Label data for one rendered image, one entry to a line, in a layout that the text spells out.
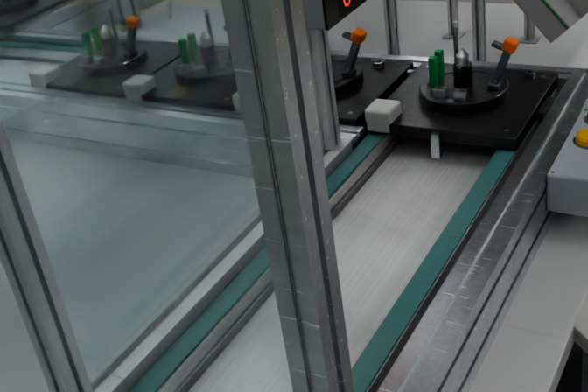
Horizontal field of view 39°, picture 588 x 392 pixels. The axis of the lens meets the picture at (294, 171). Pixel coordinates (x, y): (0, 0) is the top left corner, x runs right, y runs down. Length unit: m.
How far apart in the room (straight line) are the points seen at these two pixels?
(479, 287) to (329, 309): 0.46
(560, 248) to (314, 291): 0.74
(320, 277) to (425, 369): 0.38
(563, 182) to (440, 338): 0.36
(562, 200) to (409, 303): 0.32
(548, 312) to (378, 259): 0.22
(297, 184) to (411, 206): 0.75
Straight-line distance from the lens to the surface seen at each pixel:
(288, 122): 0.43
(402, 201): 1.20
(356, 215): 1.17
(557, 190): 1.17
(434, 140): 1.26
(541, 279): 1.13
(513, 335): 1.05
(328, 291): 0.50
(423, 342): 0.89
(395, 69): 1.49
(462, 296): 0.94
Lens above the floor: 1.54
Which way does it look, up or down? 29 degrees down
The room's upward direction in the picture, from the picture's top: 9 degrees counter-clockwise
